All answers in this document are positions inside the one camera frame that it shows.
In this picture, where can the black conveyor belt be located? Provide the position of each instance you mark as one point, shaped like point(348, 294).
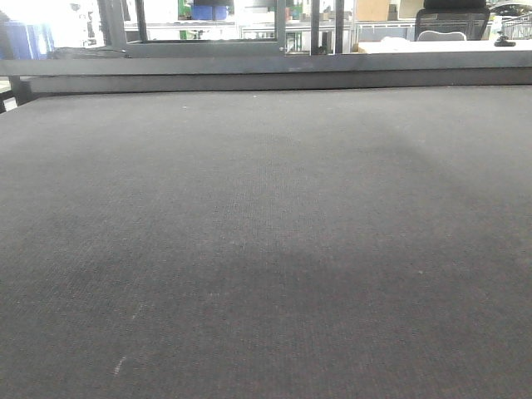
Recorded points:
point(293, 244)

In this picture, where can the distant small blue bin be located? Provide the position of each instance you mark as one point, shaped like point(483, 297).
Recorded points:
point(209, 13)

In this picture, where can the white desk top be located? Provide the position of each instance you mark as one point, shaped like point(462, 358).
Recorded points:
point(398, 45)

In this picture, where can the brown cardboard box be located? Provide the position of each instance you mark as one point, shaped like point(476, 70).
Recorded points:
point(372, 10)

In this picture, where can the black mesh office chair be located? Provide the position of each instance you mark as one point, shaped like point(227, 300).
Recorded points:
point(443, 18)

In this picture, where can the blue crates far left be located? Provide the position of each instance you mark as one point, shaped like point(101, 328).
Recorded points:
point(29, 41)

